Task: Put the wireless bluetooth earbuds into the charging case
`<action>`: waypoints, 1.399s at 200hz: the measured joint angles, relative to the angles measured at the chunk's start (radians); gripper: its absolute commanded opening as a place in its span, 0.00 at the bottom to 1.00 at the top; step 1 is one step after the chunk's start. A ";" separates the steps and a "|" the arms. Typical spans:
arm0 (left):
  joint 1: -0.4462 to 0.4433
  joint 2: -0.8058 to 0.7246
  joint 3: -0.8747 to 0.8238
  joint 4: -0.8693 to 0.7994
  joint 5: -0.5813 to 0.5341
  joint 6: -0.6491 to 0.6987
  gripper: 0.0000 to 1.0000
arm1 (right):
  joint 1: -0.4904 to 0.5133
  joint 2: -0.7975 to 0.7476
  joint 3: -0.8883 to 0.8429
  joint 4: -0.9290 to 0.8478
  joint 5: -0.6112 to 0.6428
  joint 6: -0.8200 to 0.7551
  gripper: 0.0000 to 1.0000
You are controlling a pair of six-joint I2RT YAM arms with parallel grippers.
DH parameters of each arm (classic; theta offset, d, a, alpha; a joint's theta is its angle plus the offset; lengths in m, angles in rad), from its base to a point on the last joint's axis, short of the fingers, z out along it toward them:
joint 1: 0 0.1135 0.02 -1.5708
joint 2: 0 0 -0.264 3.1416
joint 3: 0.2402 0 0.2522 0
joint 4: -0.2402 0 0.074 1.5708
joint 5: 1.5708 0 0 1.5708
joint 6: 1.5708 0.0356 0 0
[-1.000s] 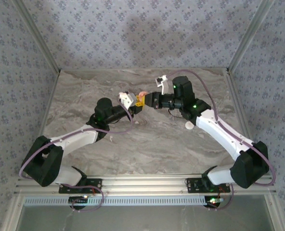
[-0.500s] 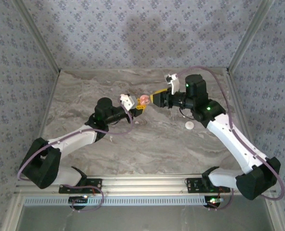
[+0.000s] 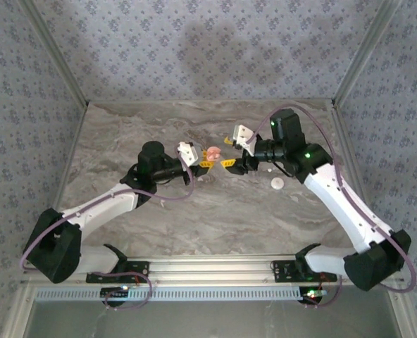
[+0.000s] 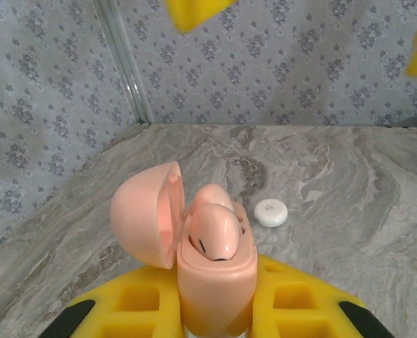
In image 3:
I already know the black controller board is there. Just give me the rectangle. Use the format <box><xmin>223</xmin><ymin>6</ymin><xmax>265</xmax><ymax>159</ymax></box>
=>
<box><xmin>299</xmin><ymin>287</ymin><xmax>328</xmax><ymax>304</ymax></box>
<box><xmin>101</xmin><ymin>285</ymin><xmax>130</xmax><ymax>301</ymax></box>

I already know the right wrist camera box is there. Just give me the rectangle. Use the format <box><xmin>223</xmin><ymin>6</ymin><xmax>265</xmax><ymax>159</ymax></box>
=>
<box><xmin>231</xmin><ymin>125</ymin><xmax>256</xmax><ymax>156</ymax></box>

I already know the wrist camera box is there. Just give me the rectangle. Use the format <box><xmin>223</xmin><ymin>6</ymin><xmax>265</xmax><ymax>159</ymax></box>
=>
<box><xmin>231</xmin><ymin>125</ymin><xmax>256</xmax><ymax>156</ymax></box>
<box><xmin>175</xmin><ymin>141</ymin><xmax>199</xmax><ymax>165</ymax></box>

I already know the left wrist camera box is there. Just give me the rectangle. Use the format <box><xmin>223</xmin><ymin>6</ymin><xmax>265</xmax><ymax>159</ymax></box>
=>
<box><xmin>175</xmin><ymin>141</ymin><xmax>199</xmax><ymax>165</ymax></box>

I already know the wide aluminium mounting rail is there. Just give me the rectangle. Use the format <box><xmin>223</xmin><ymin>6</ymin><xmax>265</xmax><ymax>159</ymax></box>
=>
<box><xmin>21</xmin><ymin>256</ymin><xmax>405</xmax><ymax>286</ymax></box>

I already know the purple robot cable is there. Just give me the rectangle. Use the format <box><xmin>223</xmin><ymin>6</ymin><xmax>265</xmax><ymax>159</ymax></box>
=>
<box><xmin>20</xmin><ymin>142</ymin><xmax>195</xmax><ymax>311</ymax></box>
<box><xmin>245</xmin><ymin>105</ymin><xmax>417</xmax><ymax>310</ymax></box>

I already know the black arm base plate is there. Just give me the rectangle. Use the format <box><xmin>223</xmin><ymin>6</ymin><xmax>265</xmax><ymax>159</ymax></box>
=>
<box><xmin>85</xmin><ymin>261</ymin><xmax>150</xmax><ymax>283</ymax></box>
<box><xmin>271</xmin><ymin>258</ymin><xmax>338</xmax><ymax>283</ymax></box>

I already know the grey slotted cable duct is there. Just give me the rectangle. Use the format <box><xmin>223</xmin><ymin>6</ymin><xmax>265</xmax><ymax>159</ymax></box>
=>
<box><xmin>34</xmin><ymin>287</ymin><xmax>308</xmax><ymax>303</ymax></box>

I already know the aluminium frame post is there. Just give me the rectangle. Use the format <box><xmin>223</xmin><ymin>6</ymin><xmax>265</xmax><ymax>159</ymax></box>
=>
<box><xmin>18</xmin><ymin>0</ymin><xmax>90</xmax><ymax>106</ymax></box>
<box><xmin>330</xmin><ymin>0</ymin><xmax>403</xmax><ymax>106</ymax></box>

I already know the aluminium frame leg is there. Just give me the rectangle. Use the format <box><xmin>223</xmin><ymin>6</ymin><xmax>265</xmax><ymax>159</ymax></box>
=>
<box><xmin>387</xmin><ymin>284</ymin><xmax>417</xmax><ymax>338</ymax></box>
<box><xmin>4</xmin><ymin>284</ymin><xmax>37</xmax><ymax>338</ymax></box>

